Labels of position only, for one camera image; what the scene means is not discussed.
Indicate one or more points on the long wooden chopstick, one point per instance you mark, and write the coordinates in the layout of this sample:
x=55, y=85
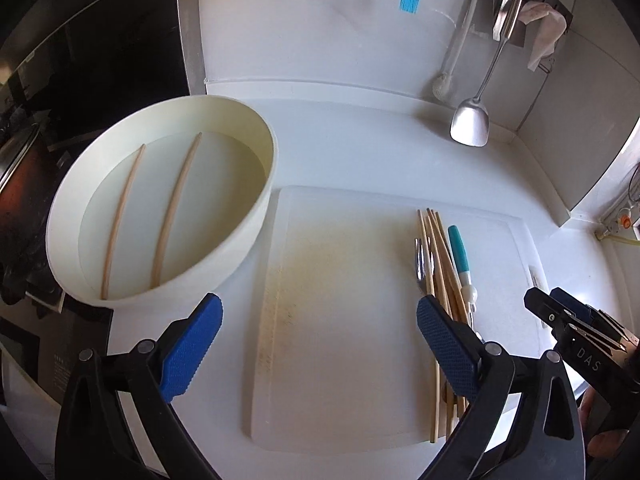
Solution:
x=175, y=205
x=122, y=215

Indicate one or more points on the wall power socket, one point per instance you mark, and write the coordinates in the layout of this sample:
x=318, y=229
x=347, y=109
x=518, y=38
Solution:
x=622, y=220

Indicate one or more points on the black cooktop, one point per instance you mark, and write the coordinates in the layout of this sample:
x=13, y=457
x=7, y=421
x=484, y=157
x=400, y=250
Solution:
x=30, y=340

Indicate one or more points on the person's right hand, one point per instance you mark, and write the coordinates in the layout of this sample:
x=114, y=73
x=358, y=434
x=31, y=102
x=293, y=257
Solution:
x=607, y=444

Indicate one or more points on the metal fork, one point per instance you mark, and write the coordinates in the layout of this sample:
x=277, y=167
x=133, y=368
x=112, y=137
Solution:
x=422, y=270

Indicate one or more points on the metal spatula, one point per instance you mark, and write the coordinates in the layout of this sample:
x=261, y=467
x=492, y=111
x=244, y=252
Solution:
x=470, y=122

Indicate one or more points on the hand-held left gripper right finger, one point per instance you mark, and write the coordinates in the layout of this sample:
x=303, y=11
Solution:
x=447, y=345

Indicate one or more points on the white plastic cutting board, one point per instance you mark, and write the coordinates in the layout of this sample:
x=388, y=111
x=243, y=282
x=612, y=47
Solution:
x=350, y=285

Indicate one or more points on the white bottle brush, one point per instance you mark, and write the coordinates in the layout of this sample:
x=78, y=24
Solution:
x=460, y=35

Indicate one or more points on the beige hanging cloth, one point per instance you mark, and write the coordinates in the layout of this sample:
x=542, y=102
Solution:
x=545, y=30

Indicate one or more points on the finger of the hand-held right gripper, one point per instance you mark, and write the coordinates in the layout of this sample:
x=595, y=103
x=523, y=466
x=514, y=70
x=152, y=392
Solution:
x=540, y=305
x=575, y=305

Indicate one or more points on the hanging metal utensil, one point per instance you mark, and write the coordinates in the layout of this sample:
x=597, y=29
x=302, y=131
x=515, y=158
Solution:
x=499, y=10

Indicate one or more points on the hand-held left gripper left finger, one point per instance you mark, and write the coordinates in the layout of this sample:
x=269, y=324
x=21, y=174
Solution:
x=192, y=345

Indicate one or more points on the black glossy wall panel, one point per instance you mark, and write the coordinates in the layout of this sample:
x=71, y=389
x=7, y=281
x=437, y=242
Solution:
x=100, y=35

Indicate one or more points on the white round basin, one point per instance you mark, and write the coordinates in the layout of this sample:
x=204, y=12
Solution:
x=225, y=120

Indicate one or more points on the bundle of wooden chopsticks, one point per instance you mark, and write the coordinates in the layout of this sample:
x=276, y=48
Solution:
x=440, y=255

